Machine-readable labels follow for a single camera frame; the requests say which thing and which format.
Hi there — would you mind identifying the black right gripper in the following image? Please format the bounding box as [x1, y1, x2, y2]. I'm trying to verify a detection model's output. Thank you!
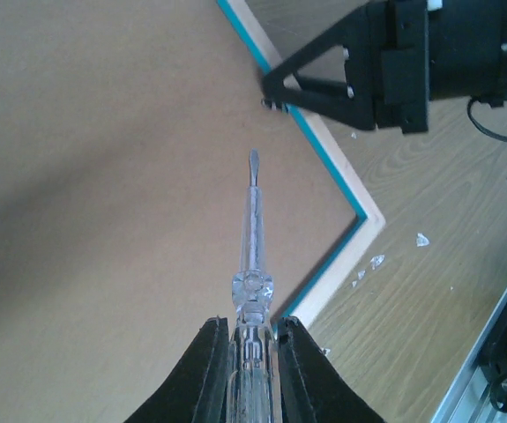
[261, 1, 507, 133]

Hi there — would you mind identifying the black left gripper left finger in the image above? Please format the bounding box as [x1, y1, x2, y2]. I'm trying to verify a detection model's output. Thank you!
[126, 317, 229, 422]

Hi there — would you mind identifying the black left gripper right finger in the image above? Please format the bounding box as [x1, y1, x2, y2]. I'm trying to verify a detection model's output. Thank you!
[278, 316, 381, 422]

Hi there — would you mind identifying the clear handled screwdriver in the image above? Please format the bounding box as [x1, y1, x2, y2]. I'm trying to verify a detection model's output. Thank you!
[226, 149, 280, 422]

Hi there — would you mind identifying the turquoise picture frame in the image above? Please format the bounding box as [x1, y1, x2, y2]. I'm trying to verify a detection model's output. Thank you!
[0, 0, 387, 423]

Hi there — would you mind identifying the white debris shard right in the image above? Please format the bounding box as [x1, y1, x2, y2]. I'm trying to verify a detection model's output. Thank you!
[415, 233, 430, 248]

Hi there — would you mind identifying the aluminium front rail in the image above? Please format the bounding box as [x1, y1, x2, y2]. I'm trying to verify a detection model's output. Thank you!
[431, 287, 507, 422]

